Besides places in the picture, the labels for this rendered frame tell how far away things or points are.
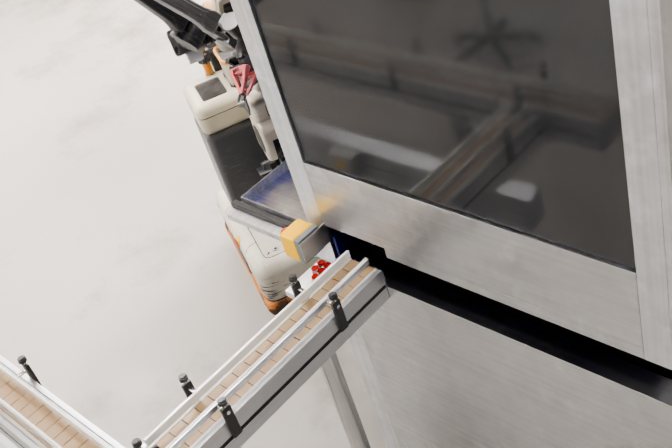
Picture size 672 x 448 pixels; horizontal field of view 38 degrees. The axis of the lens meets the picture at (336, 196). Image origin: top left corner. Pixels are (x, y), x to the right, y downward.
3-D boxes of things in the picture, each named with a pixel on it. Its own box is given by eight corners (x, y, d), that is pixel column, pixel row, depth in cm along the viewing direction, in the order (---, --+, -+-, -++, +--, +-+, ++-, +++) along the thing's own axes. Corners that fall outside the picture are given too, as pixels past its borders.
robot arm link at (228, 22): (233, 18, 279) (219, 44, 278) (213, -2, 269) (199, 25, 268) (265, 28, 274) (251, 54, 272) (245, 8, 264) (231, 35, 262)
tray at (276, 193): (388, 184, 268) (386, 174, 266) (327, 240, 256) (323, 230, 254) (304, 156, 290) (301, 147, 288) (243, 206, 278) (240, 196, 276)
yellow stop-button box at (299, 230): (325, 247, 240) (317, 225, 236) (306, 264, 237) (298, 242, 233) (304, 238, 245) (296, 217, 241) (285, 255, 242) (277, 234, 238)
